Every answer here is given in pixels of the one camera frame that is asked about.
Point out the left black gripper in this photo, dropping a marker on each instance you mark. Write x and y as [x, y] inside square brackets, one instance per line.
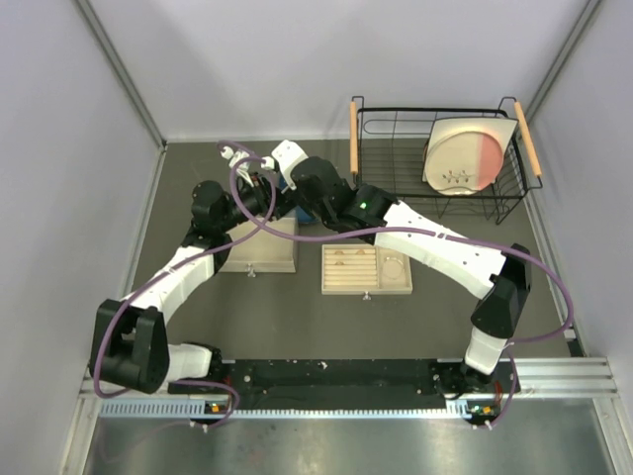
[262, 191]

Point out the beige jewelry tray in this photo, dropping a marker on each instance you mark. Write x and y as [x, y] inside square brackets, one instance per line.
[363, 269]

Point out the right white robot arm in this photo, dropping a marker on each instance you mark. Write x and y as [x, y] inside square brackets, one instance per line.
[500, 280]

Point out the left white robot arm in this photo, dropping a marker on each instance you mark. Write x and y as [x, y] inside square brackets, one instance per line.
[130, 347]

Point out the beige jewelry box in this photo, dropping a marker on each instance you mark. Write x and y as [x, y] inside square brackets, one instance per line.
[264, 253]

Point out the cream and pink plate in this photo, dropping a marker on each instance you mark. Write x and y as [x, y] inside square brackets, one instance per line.
[465, 155]

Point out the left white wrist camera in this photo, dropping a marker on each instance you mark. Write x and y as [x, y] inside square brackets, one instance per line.
[234, 152]

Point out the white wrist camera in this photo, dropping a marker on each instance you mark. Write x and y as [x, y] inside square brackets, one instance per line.
[234, 152]
[283, 159]

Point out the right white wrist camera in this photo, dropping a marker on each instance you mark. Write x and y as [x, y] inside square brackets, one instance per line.
[283, 159]

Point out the black wire dish rack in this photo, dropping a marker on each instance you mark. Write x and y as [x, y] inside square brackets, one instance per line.
[391, 146]

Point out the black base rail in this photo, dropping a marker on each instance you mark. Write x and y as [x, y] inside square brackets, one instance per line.
[262, 376]

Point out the blue-grey cable duct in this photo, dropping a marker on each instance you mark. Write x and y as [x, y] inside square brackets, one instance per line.
[213, 409]

